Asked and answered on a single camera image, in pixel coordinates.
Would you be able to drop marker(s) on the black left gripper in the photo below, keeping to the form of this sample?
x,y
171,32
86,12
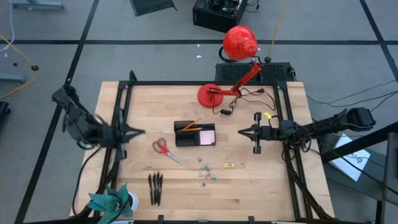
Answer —
x,y
113,135

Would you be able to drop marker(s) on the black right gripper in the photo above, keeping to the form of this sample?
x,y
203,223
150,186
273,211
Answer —
x,y
265,133

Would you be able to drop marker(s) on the pink sticky note pad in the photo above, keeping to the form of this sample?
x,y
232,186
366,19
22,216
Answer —
x,y
207,137

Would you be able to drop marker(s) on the yellow pencil with eraser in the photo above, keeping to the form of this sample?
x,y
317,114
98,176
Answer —
x,y
193,123
194,128

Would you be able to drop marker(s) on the black mesh desk organizer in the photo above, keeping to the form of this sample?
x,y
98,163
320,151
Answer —
x,y
192,141

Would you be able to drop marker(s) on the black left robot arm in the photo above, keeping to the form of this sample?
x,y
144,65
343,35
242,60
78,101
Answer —
x,y
77,124

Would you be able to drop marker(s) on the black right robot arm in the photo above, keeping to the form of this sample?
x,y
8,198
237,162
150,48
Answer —
x,y
335,123

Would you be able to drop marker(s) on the teal binder clip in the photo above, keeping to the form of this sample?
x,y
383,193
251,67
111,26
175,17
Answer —
x,y
206,168

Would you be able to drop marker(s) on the black perforated computer tower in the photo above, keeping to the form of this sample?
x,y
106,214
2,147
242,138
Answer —
x,y
280,72

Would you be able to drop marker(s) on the teal plant in white pot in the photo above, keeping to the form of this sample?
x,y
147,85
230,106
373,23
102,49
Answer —
x,y
109,203

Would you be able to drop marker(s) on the red desk lamp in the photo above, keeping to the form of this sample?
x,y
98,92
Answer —
x,y
239,43

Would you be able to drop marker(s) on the white paper sheet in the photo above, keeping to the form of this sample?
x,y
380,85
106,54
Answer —
x,y
348,155

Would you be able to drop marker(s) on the black metal stand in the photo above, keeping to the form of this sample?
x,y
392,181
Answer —
x,y
357,146

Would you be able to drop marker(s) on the open black computer case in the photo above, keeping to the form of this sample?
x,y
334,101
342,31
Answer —
x,y
217,14

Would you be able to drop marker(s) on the black floor object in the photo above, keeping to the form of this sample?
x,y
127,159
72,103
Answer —
x,y
152,7

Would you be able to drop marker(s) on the black caster base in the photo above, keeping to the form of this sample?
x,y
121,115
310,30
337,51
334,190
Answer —
x,y
3,110

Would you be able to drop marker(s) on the grey metal floor foot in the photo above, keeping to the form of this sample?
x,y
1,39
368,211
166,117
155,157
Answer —
x,y
12,77
37,4

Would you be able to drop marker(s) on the black metal table frame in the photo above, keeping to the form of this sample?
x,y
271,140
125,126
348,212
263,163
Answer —
x,y
202,83

